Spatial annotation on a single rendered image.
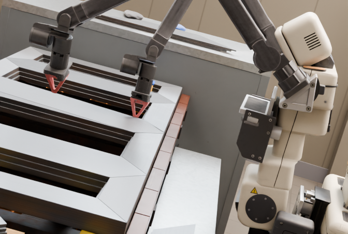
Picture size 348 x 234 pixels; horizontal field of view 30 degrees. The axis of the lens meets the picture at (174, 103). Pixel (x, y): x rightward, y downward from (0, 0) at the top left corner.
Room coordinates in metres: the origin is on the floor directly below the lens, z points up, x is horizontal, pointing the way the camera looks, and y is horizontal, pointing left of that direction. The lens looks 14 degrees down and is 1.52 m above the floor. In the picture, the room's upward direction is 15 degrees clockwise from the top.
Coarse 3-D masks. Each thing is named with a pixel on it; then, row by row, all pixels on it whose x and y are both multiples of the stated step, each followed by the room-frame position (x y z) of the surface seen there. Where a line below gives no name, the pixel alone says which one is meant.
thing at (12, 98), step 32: (0, 96) 2.10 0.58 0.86; (96, 96) 2.53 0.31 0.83; (64, 128) 2.08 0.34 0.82; (96, 128) 2.08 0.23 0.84; (0, 160) 1.64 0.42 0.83; (32, 160) 1.65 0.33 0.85; (0, 192) 1.41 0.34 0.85; (96, 192) 1.63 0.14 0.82; (64, 224) 1.40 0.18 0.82; (96, 224) 1.40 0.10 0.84; (128, 224) 1.48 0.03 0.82
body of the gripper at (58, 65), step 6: (54, 54) 1.96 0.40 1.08; (66, 54) 1.97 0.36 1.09; (54, 60) 1.96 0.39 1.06; (60, 60) 1.96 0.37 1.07; (66, 60) 1.97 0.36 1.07; (48, 66) 1.97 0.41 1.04; (54, 66) 1.97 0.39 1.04; (60, 66) 1.97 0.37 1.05; (66, 66) 1.98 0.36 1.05; (48, 72) 1.95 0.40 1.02; (54, 72) 1.95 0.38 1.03; (60, 72) 1.95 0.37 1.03
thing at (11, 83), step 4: (0, 80) 2.28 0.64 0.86; (4, 80) 2.30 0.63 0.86; (8, 80) 2.31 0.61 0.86; (12, 80) 2.33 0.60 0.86; (0, 84) 2.23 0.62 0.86; (4, 84) 2.25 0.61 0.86; (8, 84) 2.26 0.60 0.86; (12, 84) 2.27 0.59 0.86; (16, 84) 2.29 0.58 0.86; (0, 88) 2.19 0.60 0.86; (4, 88) 2.20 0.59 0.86; (8, 88) 2.22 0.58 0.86
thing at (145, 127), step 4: (144, 124) 2.21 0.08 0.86; (148, 124) 2.22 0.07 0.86; (136, 128) 2.13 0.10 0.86; (140, 128) 2.14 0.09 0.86; (144, 128) 2.16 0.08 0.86; (148, 128) 2.17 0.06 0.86; (152, 128) 2.18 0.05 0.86; (156, 128) 2.19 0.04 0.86; (136, 132) 2.09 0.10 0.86; (140, 132) 2.10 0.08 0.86; (144, 132) 2.12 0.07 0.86; (148, 132) 2.13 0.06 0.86; (152, 132) 2.14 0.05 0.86
